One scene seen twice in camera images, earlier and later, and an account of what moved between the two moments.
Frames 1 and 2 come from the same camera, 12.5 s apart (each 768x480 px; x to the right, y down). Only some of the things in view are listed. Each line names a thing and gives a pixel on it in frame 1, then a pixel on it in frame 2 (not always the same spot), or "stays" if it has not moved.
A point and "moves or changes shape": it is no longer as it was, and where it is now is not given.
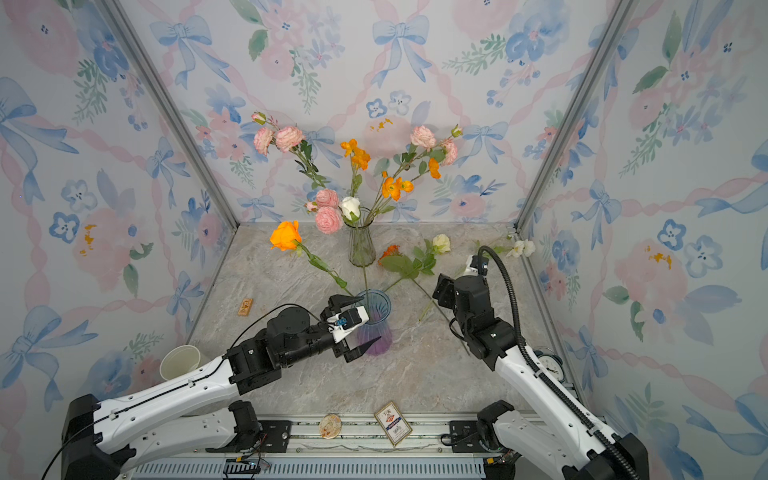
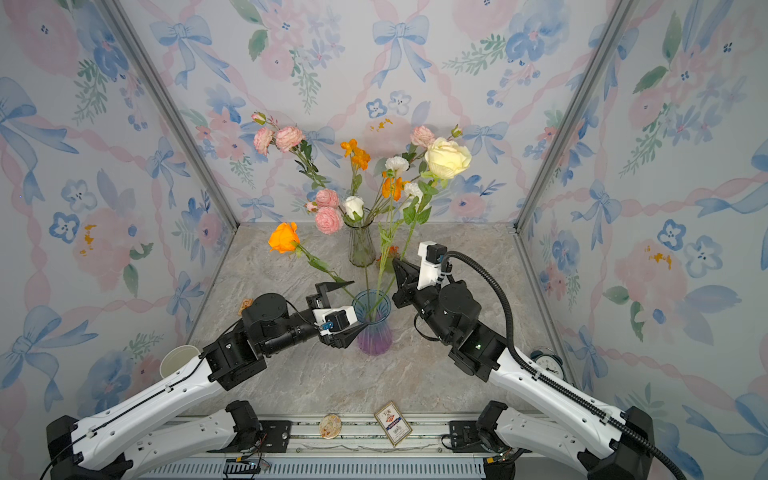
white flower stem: (523, 247) to (402, 261)
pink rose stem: (286, 138) stays
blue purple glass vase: (378, 307) stays
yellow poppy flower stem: (359, 158) stays
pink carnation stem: (328, 217) stays
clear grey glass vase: (362, 250) stays
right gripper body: (467, 328) to (428, 303)
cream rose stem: (441, 245) moves or changes shape
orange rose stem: (287, 237) stays
